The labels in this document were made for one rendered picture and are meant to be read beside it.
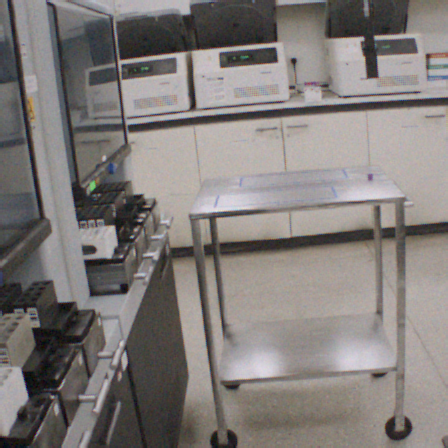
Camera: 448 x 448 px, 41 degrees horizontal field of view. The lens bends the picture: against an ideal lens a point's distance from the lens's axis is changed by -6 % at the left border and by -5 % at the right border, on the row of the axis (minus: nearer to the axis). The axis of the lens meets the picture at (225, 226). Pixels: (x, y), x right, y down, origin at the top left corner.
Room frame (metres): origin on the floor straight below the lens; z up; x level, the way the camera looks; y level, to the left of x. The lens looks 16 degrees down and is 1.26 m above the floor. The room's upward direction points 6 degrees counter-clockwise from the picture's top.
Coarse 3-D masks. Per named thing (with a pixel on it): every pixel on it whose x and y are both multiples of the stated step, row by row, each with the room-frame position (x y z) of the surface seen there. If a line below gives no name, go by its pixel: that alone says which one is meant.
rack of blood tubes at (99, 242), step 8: (80, 232) 1.44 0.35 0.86; (88, 232) 1.43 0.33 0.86; (96, 232) 1.43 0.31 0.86; (104, 232) 1.42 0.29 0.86; (112, 232) 1.43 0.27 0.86; (80, 240) 1.37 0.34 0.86; (88, 240) 1.37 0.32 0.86; (96, 240) 1.37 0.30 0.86; (104, 240) 1.37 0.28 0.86; (112, 240) 1.41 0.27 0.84; (88, 248) 1.47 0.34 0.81; (96, 248) 1.37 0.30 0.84; (104, 248) 1.37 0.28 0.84; (112, 248) 1.40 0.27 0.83; (88, 256) 1.37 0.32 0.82; (96, 256) 1.37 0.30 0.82; (104, 256) 1.37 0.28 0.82
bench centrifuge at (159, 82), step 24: (120, 24) 3.91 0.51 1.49; (144, 24) 3.91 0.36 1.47; (168, 24) 3.94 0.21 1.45; (120, 48) 4.15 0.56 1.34; (144, 48) 4.17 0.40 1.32; (168, 48) 4.19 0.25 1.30; (144, 72) 3.74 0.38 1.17; (168, 72) 3.72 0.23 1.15; (192, 72) 4.08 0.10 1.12; (144, 96) 3.72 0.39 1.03; (168, 96) 3.71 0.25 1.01; (192, 96) 3.94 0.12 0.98
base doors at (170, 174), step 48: (144, 144) 3.72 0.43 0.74; (192, 144) 3.70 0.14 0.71; (240, 144) 3.68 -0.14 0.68; (288, 144) 3.66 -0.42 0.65; (336, 144) 3.65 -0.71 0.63; (384, 144) 3.63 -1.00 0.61; (432, 144) 3.61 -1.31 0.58; (144, 192) 3.72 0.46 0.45; (192, 192) 3.70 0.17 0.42; (432, 192) 3.61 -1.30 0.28; (240, 240) 3.68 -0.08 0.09
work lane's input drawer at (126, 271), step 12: (120, 252) 1.40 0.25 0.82; (132, 252) 1.44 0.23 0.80; (96, 264) 1.36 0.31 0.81; (108, 264) 1.35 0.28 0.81; (120, 264) 1.35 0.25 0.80; (132, 264) 1.42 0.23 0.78; (96, 276) 1.35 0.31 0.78; (108, 276) 1.35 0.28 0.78; (120, 276) 1.35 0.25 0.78; (132, 276) 1.40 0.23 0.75; (144, 276) 1.40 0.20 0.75
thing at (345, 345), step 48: (240, 192) 1.85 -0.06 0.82; (288, 192) 1.79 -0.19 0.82; (336, 192) 1.73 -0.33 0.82; (384, 192) 1.68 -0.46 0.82; (192, 240) 1.67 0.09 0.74; (240, 336) 1.98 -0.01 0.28; (288, 336) 1.94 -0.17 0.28; (336, 336) 1.89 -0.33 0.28; (384, 336) 1.84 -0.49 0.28; (240, 384) 2.09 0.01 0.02
